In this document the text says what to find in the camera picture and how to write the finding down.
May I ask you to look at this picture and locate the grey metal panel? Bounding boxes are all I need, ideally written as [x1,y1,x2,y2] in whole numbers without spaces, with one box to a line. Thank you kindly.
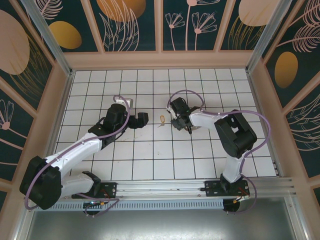
[23,208,301,240]

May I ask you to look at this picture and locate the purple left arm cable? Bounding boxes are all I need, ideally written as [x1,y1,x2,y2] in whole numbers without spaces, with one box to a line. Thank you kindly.
[23,94,132,217]

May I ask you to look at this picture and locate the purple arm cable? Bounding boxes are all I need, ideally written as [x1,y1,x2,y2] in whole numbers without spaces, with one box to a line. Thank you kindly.
[23,94,132,217]
[166,89,272,215]

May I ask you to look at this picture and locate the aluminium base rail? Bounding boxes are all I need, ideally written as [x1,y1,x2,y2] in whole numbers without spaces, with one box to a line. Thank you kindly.
[71,177,297,200]

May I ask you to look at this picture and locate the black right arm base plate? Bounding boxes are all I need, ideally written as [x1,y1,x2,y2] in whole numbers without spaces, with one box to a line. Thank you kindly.
[204,180,251,198]

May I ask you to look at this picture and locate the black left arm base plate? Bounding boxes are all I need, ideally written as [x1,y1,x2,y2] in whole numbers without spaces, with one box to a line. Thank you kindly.
[99,182,118,199]

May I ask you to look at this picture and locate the grey perforated cable duct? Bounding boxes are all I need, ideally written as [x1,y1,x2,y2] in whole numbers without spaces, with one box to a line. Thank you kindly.
[49,199,225,211]

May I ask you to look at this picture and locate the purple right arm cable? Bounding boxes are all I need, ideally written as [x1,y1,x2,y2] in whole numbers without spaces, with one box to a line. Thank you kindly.
[166,89,272,215]

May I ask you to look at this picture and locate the red wires with yellow connector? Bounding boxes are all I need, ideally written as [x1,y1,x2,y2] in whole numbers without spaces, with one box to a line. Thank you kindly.
[82,189,113,208]
[233,187,251,204]

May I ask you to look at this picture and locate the aluminium frame post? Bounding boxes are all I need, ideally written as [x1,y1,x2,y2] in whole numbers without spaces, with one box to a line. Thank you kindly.
[19,0,74,77]
[245,0,294,74]

